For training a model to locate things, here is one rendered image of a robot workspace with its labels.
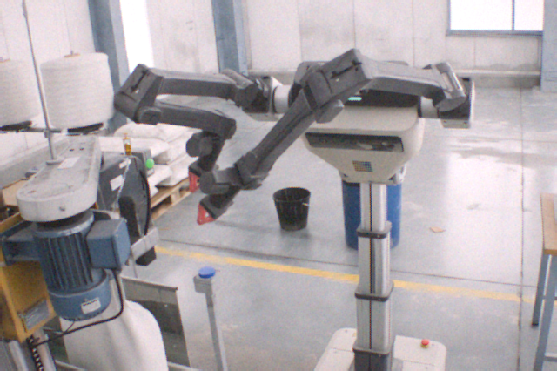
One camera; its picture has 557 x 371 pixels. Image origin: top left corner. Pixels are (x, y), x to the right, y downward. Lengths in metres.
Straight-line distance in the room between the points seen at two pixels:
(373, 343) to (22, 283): 1.32
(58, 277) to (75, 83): 0.45
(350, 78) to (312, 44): 8.71
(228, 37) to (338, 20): 2.05
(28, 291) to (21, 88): 0.52
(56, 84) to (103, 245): 0.38
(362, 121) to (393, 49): 7.84
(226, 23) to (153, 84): 8.90
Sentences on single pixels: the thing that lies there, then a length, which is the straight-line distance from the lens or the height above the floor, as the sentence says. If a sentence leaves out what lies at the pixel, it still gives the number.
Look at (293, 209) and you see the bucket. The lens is 4.06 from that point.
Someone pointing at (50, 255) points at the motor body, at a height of 1.27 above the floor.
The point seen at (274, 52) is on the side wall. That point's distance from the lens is 10.10.
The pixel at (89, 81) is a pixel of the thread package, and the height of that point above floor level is 1.63.
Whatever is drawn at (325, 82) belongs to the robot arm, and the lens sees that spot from 1.13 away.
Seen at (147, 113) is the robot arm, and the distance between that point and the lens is 1.30.
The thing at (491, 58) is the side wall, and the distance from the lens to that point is 9.25.
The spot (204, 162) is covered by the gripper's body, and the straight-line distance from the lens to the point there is 1.66.
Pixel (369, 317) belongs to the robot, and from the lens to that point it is 2.12.
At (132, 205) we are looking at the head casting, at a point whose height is 1.18.
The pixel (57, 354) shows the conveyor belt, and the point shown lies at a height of 0.38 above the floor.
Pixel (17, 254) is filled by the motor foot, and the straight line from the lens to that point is 1.42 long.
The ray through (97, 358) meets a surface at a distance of 1.99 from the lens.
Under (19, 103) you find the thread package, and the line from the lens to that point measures 1.50.
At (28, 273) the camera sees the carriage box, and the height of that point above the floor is 1.18.
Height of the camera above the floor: 1.80
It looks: 21 degrees down
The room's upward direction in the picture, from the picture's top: 5 degrees counter-clockwise
